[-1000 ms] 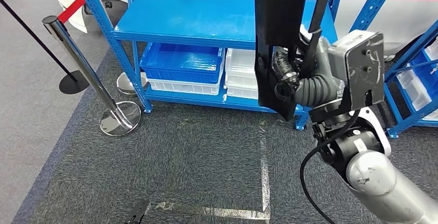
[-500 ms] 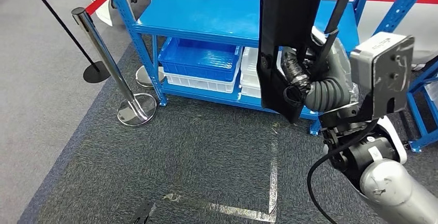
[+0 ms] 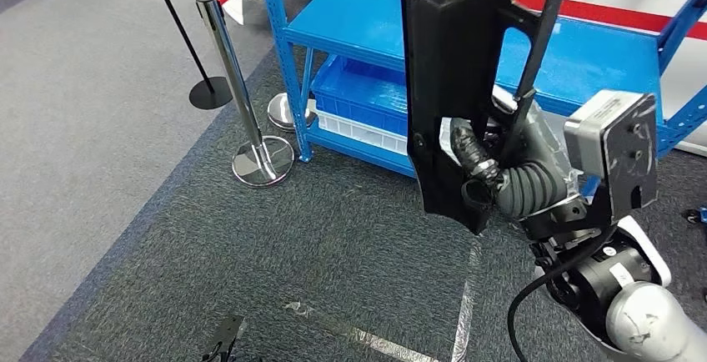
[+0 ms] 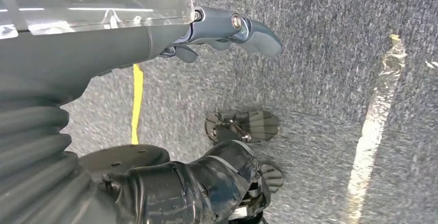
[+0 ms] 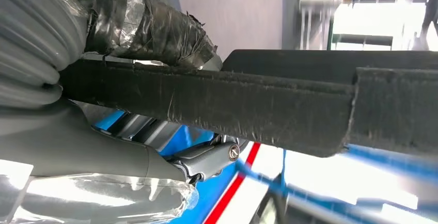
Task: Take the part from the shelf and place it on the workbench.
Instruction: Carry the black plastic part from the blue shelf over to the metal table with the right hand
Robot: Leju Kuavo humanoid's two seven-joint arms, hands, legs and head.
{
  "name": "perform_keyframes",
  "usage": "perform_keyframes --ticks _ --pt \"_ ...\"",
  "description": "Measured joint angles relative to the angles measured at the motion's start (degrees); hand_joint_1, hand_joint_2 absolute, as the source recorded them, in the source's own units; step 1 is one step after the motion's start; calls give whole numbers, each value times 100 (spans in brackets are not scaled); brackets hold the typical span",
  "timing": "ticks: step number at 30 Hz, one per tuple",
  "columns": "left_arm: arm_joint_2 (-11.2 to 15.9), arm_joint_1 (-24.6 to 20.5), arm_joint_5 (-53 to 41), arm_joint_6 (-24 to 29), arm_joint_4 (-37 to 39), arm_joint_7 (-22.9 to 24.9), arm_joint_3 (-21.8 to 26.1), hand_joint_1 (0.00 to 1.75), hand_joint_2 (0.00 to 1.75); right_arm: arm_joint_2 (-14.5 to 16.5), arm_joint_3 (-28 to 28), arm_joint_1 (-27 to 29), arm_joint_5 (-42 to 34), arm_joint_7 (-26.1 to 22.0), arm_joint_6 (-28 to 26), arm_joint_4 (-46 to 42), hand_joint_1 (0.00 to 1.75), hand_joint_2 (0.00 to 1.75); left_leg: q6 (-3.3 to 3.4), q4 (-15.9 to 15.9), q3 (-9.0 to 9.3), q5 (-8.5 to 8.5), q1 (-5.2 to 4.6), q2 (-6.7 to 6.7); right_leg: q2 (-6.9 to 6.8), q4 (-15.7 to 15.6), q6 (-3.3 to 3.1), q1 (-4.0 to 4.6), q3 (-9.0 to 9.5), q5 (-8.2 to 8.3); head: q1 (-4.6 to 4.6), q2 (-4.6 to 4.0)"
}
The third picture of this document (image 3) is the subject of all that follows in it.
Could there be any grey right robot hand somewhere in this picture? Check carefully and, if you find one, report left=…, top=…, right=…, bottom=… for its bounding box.
left=449, top=85, right=579, bottom=214

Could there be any long black plastic part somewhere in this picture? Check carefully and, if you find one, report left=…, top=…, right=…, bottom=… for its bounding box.
left=399, top=0, right=575, bottom=236

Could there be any blue metal shelf rack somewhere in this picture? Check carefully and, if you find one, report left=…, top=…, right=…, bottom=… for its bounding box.
left=256, top=0, right=707, bottom=181

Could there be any red barrier belt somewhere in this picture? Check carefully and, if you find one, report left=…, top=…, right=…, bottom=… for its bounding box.
left=216, top=0, right=707, bottom=41

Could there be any clear floor tape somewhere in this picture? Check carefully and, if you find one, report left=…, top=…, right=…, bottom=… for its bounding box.
left=284, top=238, right=482, bottom=362

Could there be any white crate under blue crate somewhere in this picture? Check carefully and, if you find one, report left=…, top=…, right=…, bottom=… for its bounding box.
left=315, top=108, right=459, bottom=158

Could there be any blue plastic crate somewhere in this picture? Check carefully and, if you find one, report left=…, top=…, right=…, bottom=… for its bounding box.
left=310, top=55, right=413, bottom=137

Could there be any black stanchion with round base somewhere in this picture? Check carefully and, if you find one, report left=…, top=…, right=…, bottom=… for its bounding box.
left=144, top=0, right=234, bottom=111

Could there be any wrist camera with black bracket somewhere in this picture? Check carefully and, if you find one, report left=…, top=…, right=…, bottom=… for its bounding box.
left=563, top=89, right=659, bottom=225

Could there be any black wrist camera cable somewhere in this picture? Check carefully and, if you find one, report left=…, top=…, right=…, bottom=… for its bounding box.
left=507, top=226, right=614, bottom=362

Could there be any black bracket at robot's left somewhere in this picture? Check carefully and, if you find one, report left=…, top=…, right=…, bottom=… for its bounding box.
left=201, top=314, right=247, bottom=362

